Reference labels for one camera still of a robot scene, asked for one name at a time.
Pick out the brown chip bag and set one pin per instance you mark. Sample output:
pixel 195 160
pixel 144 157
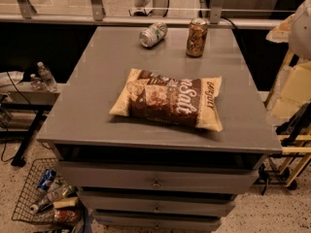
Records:
pixel 184 102

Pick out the orange soda can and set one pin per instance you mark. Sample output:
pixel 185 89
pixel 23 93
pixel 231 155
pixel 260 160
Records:
pixel 197 37

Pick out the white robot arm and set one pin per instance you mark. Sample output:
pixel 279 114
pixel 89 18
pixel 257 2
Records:
pixel 295 30

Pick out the silver green soda can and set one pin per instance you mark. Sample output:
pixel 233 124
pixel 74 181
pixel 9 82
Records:
pixel 152 35

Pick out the blue can in basket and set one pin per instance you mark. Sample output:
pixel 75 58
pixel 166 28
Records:
pixel 47 180

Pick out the grey drawer cabinet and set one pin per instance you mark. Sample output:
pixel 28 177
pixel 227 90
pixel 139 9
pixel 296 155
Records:
pixel 132 171

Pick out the clear water bottle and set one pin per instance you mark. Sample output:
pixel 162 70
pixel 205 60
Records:
pixel 47 77

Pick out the small clear bottle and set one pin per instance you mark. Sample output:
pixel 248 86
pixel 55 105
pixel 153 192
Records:
pixel 36 82

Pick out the yellow sponge in basket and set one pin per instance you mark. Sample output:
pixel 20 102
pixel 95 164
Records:
pixel 66 202

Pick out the plastic bottle in basket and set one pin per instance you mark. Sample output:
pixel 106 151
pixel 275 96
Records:
pixel 52 196

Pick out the black side table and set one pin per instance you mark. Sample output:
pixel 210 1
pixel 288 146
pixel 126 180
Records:
pixel 23 109

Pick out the red packet in basket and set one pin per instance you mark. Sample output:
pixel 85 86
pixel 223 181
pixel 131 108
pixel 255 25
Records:
pixel 67 216

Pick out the wire basket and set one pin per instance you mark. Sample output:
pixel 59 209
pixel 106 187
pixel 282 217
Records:
pixel 31 194

